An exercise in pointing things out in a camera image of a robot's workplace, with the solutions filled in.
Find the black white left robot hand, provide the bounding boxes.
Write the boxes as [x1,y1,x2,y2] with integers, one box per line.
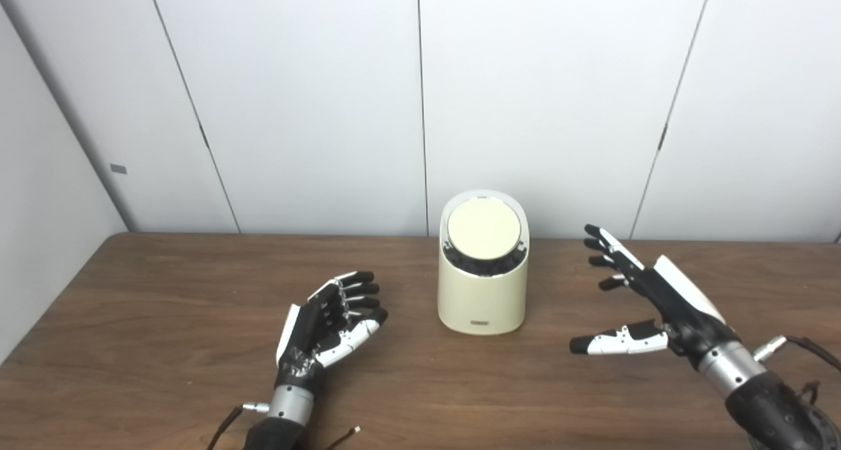
[275,271,389,393]

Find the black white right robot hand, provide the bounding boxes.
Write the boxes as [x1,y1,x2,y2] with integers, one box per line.
[569,224,742,359]

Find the round cream bin lid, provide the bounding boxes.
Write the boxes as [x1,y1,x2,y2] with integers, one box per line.
[447,199,522,261]

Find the cream-colored bin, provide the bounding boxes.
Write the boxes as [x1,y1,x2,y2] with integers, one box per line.
[438,190,530,336]

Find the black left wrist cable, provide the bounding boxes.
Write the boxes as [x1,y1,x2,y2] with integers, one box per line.
[207,402,271,450]

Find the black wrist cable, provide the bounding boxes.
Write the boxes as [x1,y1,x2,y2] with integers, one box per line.
[752,335,841,373]
[207,402,271,450]

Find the thin brass-tipped wire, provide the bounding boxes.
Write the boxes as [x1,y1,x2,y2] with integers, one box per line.
[323,426,361,450]

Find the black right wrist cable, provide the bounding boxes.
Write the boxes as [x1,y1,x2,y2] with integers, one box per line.
[752,335,841,373]

